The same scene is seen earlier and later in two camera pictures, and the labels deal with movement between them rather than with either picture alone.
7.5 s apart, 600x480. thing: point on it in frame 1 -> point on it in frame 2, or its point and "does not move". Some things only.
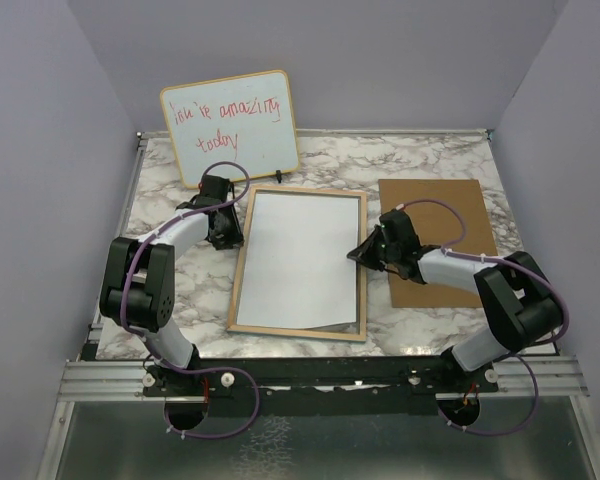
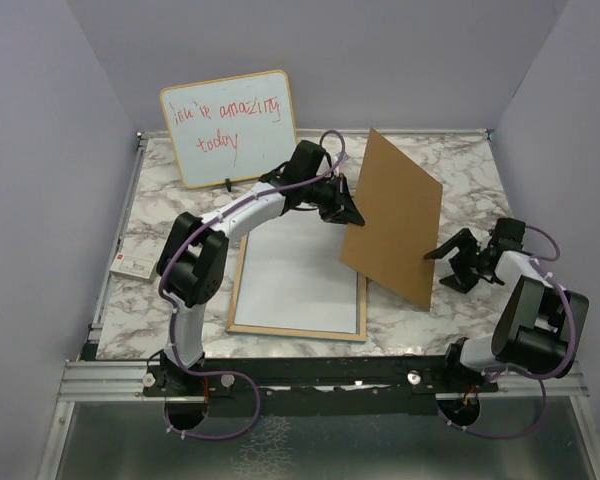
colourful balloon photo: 297,272 does not move
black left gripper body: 231,232 -> 327,196
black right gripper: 364,254 -> 462,279
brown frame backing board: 447,213 -> 400,204
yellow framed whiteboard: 240,127 does not move
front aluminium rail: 122,378 does not move
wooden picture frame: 358,333 does not move
